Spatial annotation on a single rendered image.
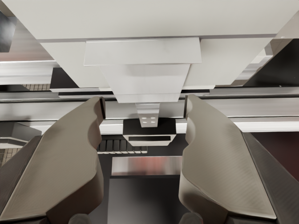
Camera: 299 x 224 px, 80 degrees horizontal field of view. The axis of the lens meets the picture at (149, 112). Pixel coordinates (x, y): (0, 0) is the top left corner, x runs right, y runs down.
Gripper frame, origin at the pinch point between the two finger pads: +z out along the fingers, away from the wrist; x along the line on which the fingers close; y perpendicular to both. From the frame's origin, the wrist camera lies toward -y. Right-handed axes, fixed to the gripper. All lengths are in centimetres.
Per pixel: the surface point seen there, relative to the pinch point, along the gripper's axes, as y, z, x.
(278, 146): 44, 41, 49
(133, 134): 19.7, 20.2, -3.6
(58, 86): 3.2, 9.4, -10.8
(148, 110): 9.3, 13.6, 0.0
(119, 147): 34.6, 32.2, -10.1
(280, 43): 32, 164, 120
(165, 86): 3.1, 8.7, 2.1
